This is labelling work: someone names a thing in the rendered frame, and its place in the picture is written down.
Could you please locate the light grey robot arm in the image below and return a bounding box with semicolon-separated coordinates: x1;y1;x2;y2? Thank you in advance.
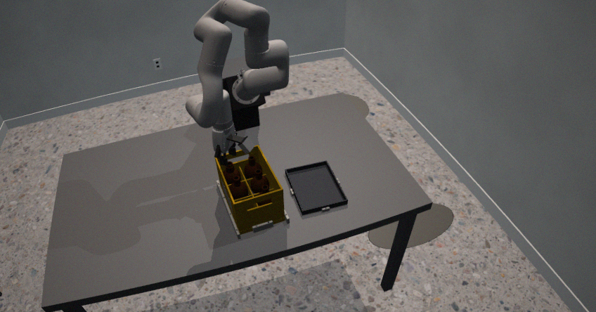
186;0;290;130

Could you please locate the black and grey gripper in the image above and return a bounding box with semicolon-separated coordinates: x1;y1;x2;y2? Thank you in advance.
212;123;237;166

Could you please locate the yellow translucent crate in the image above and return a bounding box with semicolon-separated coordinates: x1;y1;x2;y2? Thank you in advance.
216;150;285;235

